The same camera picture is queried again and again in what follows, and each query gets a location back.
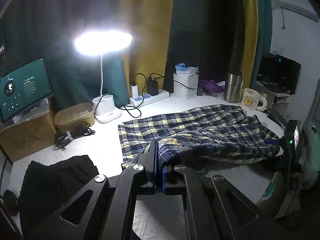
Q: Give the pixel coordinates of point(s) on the yellow curtain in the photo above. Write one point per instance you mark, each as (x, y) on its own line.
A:
(250, 30)

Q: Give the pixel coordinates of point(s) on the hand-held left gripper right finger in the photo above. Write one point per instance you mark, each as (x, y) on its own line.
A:
(164, 178)

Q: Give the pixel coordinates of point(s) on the purple cloth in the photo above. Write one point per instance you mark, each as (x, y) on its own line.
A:
(210, 86)

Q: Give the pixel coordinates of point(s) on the teal curtain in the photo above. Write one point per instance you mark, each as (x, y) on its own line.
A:
(50, 30)

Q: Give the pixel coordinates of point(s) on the white plastic basket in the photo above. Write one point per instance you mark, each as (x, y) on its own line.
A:
(186, 90)

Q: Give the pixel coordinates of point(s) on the white desk lamp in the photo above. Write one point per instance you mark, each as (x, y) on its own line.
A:
(106, 110)

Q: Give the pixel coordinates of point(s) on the cardboard box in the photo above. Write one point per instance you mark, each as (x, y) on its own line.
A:
(27, 137)

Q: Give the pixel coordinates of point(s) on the black charger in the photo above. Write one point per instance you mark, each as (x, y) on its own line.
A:
(153, 86)

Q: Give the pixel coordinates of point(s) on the blue yellow plaid pants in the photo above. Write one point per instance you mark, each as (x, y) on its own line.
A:
(200, 127)

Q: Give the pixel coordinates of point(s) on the dark curtain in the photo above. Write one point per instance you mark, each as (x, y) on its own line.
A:
(202, 25)

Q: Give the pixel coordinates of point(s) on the person's right forearm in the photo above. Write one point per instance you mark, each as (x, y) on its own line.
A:
(303, 180)

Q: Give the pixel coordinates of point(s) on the white cartoon mug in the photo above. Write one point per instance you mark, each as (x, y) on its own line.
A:
(251, 100)

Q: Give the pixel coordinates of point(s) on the white power strip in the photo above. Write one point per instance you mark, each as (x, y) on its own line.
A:
(152, 99)

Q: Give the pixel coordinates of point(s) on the steel tumbler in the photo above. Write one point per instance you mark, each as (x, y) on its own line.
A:
(233, 87)

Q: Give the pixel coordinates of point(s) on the clear blue plastic bag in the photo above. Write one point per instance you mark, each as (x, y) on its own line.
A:
(185, 68)

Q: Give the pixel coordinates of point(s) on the black electronic box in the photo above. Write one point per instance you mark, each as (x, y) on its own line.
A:
(277, 72)

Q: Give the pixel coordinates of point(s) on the black cloth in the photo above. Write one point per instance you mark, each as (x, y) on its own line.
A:
(55, 177)

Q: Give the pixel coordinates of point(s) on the tablet screen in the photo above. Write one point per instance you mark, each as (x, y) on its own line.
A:
(23, 90)

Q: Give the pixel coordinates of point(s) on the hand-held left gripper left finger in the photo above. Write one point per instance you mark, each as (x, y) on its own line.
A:
(153, 170)

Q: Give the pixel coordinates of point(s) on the black round object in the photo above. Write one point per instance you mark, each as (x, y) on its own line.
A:
(11, 202)

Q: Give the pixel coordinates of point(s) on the white charger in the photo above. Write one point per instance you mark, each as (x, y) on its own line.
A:
(134, 90)

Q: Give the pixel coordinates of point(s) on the tan lidded plastic container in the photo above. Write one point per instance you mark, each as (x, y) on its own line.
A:
(73, 116)

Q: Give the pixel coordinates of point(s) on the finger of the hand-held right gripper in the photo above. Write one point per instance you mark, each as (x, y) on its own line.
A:
(272, 142)

